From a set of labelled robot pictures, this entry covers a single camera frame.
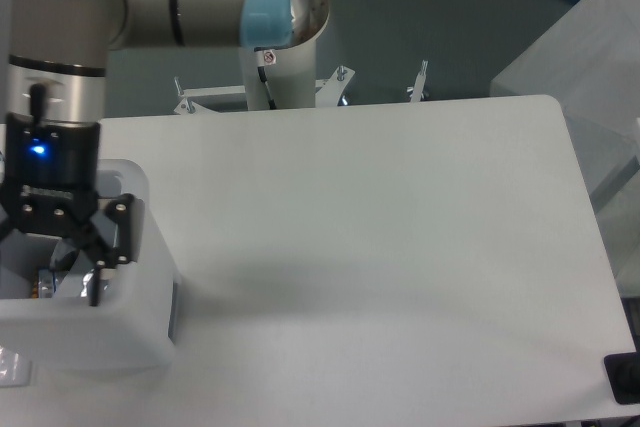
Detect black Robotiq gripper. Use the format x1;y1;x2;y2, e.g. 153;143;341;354
0;113;136;307

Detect clear plastic water bottle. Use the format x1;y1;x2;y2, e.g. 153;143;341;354
49;239;94;298

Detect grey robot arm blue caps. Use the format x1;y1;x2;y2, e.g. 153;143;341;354
1;0;293;306

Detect metal can in bin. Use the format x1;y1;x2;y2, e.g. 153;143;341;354
31;268;66;299

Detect white trash can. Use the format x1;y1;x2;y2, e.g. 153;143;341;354
1;159;180;370

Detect clear plastic item bottom left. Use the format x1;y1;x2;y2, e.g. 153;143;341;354
0;347;32;388

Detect white side cabinet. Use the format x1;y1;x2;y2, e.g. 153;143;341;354
490;0;639;298

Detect black device at table edge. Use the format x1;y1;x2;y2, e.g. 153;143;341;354
604;352;639;405

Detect left white base bracket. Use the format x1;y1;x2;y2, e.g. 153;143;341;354
173;77;248;115

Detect white base bracket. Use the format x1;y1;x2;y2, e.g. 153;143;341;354
173;77;248;115
315;65;356;107

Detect black cable on pedestal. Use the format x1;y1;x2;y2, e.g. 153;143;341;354
254;49;278;110

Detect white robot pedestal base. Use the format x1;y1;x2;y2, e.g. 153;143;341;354
239;0;330;111

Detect middle white base bracket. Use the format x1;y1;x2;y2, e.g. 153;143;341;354
315;65;356;107

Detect right metal base bracket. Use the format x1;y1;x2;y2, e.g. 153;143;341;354
406;60;430;102

